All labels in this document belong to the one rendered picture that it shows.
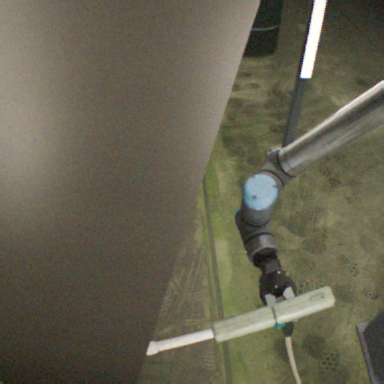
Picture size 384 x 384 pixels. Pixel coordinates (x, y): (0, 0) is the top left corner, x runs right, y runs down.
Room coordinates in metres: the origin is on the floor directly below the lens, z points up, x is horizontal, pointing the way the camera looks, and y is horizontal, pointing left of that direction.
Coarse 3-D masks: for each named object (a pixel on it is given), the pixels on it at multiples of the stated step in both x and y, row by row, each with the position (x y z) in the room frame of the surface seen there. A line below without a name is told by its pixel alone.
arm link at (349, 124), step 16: (368, 96) 0.69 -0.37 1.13; (352, 112) 0.69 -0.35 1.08; (368, 112) 0.67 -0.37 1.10; (320, 128) 0.73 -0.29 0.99; (336, 128) 0.70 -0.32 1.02; (352, 128) 0.67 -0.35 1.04; (368, 128) 0.66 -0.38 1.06; (304, 144) 0.74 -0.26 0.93; (320, 144) 0.71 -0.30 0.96; (336, 144) 0.69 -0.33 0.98; (272, 160) 0.78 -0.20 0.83; (288, 160) 0.74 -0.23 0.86; (304, 160) 0.72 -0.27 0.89; (320, 160) 0.71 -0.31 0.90; (288, 176) 0.74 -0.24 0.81
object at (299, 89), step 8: (304, 32) 1.70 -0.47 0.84; (304, 40) 1.69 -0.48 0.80; (296, 80) 1.69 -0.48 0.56; (304, 80) 1.67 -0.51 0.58; (296, 88) 1.67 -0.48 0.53; (304, 88) 1.67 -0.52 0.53; (296, 96) 1.66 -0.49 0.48; (296, 104) 1.67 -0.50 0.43; (296, 112) 1.67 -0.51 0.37; (288, 120) 1.69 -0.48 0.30; (296, 120) 1.67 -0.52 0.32; (288, 128) 1.67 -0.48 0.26; (288, 136) 1.66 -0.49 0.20; (288, 144) 1.67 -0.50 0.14
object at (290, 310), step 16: (288, 304) 0.38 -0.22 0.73; (304, 304) 0.38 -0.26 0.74; (320, 304) 0.38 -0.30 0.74; (224, 320) 0.36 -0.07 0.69; (240, 320) 0.35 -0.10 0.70; (256, 320) 0.35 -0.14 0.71; (272, 320) 0.35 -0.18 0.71; (288, 320) 0.35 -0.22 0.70; (192, 336) 0.32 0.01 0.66; (208, 336) 0.32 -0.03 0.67; (224, 336) 0.32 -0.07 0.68; (288, 336) 0.37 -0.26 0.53
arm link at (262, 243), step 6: (252, 240) 0.60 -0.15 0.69; (258, 240) 0.59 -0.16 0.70; (264, 240) 0.59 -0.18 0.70; (270, 240) 0.60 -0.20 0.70; (246, 246) 0.59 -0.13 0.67; (252, 246) 0.58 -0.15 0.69; (258, 246) 0.58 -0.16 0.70; (264, 246) 0.57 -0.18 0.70; (270, 246) 0.57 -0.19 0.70; (276, 246) 0.58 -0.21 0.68; (246, 252) 0.58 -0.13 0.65; (252, 252) 0.57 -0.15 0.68; (258, 252) 0.56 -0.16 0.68; (276, 252) 0.58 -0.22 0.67; (252, 258) 0.56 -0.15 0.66
